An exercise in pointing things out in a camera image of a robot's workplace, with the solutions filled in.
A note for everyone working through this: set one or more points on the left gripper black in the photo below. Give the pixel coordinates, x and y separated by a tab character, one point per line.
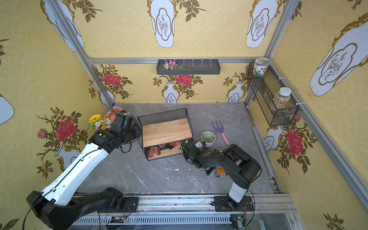
115	125

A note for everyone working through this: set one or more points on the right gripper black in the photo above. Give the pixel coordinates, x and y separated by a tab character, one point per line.
187	148

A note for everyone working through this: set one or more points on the red tea bag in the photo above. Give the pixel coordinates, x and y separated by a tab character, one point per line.
174	144

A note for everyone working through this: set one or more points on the silver black tea bag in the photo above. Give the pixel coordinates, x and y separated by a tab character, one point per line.
209	170

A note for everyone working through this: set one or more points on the orange label tea bag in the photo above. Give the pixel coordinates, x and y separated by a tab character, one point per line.
220	172

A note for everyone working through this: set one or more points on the red tea bag shelf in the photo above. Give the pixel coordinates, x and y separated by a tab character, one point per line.
154	152

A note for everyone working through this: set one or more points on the black wire two-tier shelf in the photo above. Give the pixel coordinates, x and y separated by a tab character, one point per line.
160	129

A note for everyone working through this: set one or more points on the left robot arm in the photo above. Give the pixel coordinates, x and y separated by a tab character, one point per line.
56	206

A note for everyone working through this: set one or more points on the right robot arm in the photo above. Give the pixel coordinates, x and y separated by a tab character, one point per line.
242	168

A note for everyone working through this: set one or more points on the flower bouquet white fence planter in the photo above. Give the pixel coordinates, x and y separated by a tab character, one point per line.
104	121

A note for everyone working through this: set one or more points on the small succulent white pot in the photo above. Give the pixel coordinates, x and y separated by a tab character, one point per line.
208	138

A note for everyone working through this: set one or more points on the purple garden fork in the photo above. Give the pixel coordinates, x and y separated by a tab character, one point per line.
217	125

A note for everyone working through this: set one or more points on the pink flowers in tray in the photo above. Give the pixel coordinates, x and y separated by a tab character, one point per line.
172	65

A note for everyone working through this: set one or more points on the small circuit board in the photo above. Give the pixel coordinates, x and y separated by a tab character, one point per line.
117	219

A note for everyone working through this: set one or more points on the glass jar white lid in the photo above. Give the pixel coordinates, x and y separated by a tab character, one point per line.
282	97

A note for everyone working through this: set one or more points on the green label jar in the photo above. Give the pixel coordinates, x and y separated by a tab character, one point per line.
261	65

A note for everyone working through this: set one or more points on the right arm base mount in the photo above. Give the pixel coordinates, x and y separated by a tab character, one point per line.
226	204

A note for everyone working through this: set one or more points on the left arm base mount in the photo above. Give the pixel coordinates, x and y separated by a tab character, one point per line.
127	204

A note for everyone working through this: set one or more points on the dark wall tray shelf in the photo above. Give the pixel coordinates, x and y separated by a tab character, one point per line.
192	66

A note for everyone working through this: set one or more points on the black wire wall basket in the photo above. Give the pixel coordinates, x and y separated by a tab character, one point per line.
262	90

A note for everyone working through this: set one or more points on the aluminium rail front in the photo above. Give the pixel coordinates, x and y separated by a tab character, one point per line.
201	203

